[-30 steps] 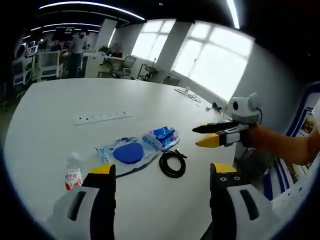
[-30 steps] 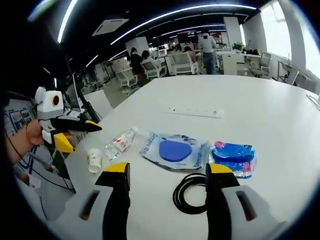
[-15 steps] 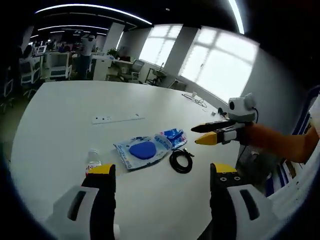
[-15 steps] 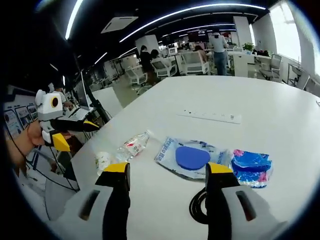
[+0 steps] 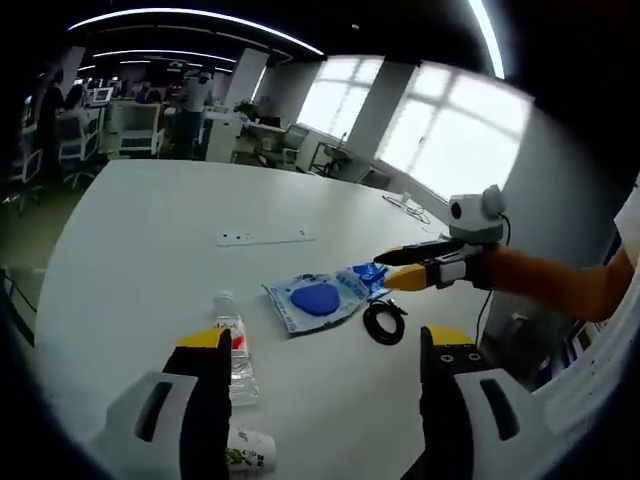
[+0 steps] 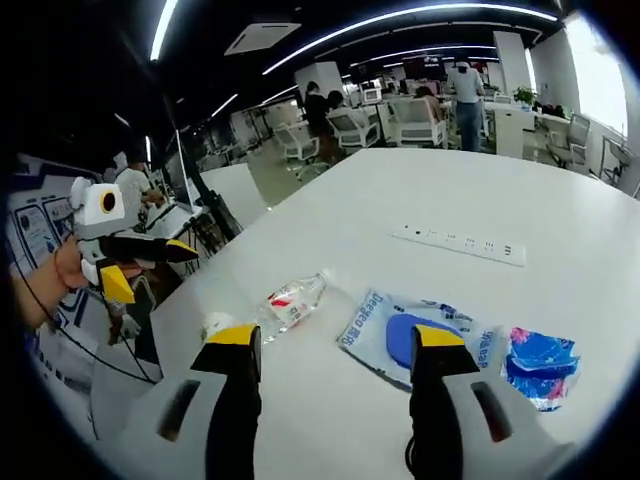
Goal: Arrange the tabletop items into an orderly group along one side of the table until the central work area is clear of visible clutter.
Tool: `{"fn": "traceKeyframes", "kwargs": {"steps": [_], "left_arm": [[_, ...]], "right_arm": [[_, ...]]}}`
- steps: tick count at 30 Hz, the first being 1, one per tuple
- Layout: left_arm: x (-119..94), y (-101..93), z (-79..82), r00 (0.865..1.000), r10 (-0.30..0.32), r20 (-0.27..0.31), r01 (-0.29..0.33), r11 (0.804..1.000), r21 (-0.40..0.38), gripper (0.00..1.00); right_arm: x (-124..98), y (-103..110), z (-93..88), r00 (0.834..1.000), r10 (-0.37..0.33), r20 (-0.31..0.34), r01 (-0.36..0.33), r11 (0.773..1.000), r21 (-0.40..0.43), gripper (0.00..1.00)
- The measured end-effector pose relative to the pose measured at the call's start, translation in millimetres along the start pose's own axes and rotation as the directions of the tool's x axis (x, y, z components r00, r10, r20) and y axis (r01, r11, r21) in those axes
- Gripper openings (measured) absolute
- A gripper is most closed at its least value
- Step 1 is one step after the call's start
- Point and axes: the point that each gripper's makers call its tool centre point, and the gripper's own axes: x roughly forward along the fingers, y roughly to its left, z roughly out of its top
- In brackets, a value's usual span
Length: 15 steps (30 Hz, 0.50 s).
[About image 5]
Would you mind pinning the large bright window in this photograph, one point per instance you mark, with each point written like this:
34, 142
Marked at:
450, 135
340, 95

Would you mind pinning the floral paper cup item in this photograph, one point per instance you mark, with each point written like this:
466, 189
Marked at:
255, 447

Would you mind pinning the metal frame table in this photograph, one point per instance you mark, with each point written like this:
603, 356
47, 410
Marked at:
330, 157

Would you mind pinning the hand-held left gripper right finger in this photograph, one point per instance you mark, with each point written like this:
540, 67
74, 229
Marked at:
445, 400

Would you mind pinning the clear packet blue pad item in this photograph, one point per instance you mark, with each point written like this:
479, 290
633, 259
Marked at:
310, 300

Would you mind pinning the small blue tissue pack item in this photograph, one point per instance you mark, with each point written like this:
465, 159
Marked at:
367, 274

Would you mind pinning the green potted plant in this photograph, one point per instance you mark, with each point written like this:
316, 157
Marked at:
246, 109

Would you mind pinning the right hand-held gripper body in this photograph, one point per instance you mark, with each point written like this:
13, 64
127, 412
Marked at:
475, 217

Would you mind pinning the person's right hand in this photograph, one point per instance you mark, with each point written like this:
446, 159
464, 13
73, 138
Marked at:
505, 267

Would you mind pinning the long ceiling light strip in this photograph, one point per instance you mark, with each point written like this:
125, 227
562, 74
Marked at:
200, 16
487, 35

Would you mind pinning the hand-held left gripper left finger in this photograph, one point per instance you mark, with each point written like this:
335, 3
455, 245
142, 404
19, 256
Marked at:
200, 400

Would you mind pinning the clear water bottle item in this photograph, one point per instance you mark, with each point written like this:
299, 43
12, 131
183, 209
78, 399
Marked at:
240, 360

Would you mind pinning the white office chair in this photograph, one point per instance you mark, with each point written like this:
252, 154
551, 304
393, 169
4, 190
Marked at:
75, 140
140, 127
30, 167

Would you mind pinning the grey office chair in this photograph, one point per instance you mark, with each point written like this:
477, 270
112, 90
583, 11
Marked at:
295, 145

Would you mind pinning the white table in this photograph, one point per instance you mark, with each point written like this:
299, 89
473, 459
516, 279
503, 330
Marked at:
150, 210

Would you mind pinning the white cabinet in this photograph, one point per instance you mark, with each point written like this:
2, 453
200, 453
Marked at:
222, 135

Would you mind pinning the white desktop monitor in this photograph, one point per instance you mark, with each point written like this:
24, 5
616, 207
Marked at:
103, 95

